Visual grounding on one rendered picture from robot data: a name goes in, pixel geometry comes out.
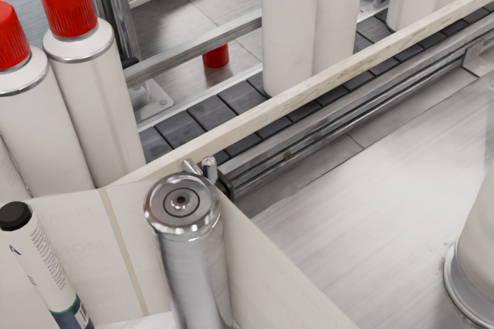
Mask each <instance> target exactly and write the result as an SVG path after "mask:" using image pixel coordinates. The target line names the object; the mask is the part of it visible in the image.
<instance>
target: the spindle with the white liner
mask: <svg viewBox="0 0 494 329"><path fill-rule="evenodd" d="M443 274H444V280H445V285H446V288H447V290H448V293H449V294H450V296H451V298H452V300H453V301H454V302H455V303H456V305H457V306H458V307H459V309H460V310H461V311H462V312H463V313H464V314H465V315H466V316H468V317H469V318H470V319H472V320H473V321H474V322H475V323H477V324H479V325H481V326H482V327H483V328H486V329H494V158H493V161H492V163H491V165H490V167H489V169H488V171H487V173H486V175H485V177H484V180H483V182H482V185H481V186H480V189H479V193H478V195H477V197H476V199H475V201H474V204H473V206H472V208H471V210H470V212H469V214H468V216H467V219H466V221H465V224H464V225H463V226H462V227H461V229H460V230H459V233H458V234H457V237H456V240H455V243H454V245H453V246H452V247H451V249H450V250H449V252H448V255H447V256H446V258H445V263H444V268H443Z"/></svg>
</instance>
